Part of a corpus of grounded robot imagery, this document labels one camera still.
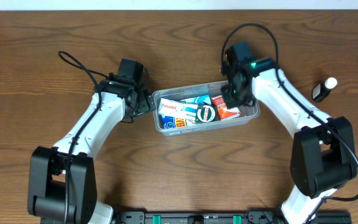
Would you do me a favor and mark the red Panadol box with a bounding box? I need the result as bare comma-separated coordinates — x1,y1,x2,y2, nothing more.
211,95,241,121

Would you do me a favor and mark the blue fever medicine box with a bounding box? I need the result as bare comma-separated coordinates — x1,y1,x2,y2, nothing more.
160,95,213,130

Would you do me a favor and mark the white Panadol packet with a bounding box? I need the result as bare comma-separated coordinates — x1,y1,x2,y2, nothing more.
158,98,198,121

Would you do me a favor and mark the green Zam-Buk box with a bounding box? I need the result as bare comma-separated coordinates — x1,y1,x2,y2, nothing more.
195,104,219,124

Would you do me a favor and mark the clear plastic container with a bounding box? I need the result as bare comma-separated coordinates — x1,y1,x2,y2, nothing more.
152,81,260,136

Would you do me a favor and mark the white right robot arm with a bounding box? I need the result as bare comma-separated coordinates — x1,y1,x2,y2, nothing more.
221,42,358,223

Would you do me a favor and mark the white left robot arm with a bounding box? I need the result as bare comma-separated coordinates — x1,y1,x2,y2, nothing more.
27,58,155,223

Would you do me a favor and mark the dark syrup bottle white cap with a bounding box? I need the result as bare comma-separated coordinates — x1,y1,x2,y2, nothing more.
311,77,337,103

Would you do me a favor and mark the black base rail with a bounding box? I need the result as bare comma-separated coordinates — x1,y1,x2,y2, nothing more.
113,210,353,224

